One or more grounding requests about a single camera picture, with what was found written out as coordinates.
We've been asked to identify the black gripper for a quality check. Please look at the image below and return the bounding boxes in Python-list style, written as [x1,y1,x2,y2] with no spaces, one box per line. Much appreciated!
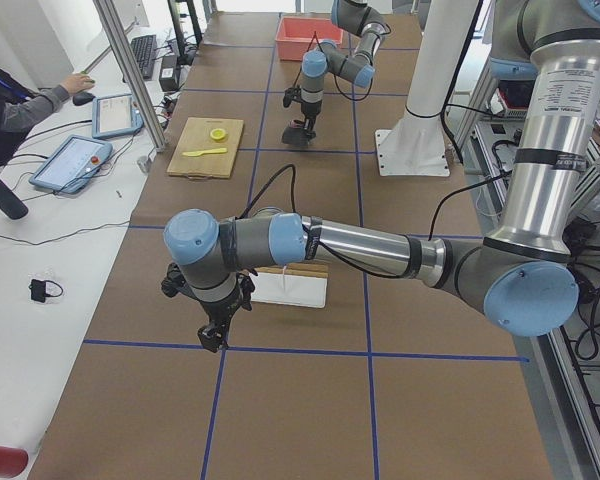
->
[301,102,321,138]
[197,273,255,351]

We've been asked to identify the grey and pink cloth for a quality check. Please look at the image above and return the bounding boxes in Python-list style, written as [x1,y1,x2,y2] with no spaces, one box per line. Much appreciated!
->
[281,119,314,148]

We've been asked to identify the operator forearm grey sleeve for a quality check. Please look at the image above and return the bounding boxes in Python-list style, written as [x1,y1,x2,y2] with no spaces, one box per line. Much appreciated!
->
[0,85,70,133]

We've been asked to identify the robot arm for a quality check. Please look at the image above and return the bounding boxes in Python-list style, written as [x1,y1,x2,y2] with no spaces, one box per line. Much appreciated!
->
[162,1,600,351]
[282,1,391,147]

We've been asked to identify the operator hand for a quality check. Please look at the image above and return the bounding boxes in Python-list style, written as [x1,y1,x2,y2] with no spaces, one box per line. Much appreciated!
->
[60,73,95,96]

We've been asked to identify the pink plastic bin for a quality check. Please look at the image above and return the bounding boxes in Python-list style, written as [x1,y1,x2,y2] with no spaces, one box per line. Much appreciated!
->
[275,16,344,61]

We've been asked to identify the yellow lemon slice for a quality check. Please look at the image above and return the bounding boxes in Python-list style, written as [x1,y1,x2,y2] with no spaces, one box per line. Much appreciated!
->
[209,128,227,142]

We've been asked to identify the white rectangular tray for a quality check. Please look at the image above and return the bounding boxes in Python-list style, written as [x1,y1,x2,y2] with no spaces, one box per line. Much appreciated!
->
[252,272,328,308]

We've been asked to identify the yellow plastic knife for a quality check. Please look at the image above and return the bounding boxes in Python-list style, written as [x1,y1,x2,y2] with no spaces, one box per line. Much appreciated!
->
[181,147,228,158]

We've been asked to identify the bamboo cutting board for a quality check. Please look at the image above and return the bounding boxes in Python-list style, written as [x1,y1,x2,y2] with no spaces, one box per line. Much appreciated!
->
[167,117,244,179]

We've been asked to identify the wooden stick right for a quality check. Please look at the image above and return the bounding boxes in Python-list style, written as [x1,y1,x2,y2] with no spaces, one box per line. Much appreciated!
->
[256,263,329,278]

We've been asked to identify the black power adapter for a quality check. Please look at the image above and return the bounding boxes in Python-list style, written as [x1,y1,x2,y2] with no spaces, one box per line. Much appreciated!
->
[159,55,181,92]

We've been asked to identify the black keyboard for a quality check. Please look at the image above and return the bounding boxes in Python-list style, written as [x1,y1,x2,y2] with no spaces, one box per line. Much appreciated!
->
[130,35,157,80]

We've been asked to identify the small black device on table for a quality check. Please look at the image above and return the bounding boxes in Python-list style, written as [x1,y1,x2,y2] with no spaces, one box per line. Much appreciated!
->
[29,279,64,303]

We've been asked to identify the teach pendant far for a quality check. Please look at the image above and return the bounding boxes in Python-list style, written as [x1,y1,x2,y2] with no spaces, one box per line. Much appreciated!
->
[92,93,144,139]

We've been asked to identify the teach pendant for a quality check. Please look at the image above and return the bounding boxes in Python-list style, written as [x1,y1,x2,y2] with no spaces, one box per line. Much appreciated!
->
[92,93,144,139]
[29,135,113,194]

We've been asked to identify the black computer mouse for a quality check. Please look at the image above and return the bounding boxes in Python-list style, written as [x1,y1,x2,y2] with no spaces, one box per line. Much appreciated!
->
[72,91,95,106]

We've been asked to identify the teach pendant near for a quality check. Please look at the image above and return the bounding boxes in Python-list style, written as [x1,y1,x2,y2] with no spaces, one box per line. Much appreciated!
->
[29,135,113,194]

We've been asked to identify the red object corner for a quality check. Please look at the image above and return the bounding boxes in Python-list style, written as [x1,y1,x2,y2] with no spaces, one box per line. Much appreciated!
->
[0,446,29,479]

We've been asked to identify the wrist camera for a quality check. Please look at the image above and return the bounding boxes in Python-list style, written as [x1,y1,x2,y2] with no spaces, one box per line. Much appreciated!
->
[161,263,185,298]
[283,85,302,108]

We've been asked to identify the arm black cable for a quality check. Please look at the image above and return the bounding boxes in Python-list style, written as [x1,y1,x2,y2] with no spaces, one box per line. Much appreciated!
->
[237,164,511,281]
[289,30,376,104]

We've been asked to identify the white camera stand column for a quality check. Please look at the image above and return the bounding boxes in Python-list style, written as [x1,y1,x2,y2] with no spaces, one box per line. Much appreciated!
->
[375,0,482,177]

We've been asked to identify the aluminium frame post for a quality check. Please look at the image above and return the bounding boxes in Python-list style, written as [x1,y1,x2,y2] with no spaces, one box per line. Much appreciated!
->
[93,0,167,153]

